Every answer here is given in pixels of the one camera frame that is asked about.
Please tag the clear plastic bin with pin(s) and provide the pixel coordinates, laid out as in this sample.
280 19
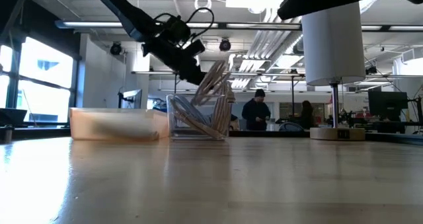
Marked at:
175 133

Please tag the black computer monitor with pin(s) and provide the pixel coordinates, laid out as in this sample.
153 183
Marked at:
388 103

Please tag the person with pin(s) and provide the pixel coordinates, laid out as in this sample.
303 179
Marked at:
307 116
256 111

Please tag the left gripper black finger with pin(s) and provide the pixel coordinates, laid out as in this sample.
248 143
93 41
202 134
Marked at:
193 76

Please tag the dark laptop screen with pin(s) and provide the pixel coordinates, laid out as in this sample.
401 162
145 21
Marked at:
11 116

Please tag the white shade wooden table lamp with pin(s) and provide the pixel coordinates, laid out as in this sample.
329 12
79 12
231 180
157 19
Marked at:
330 45

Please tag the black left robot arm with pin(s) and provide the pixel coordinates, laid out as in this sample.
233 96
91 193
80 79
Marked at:
122 9

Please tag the long ceiling light strip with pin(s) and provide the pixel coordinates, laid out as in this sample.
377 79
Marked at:
248 25

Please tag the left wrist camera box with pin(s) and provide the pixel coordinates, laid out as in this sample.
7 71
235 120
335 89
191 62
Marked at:
176 27

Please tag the orange plastic bin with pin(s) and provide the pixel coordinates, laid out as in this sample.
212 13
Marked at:
109 125

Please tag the black background rig frame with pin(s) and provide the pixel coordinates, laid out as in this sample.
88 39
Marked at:
264 73

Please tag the tilted computer monitor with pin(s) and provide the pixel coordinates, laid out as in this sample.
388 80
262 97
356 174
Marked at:
132 98

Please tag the black ceiling spotlight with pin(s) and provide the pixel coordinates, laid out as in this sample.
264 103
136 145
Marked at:
115 48
224 45

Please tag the large dark framed window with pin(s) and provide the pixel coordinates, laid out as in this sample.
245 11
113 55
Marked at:
14 78

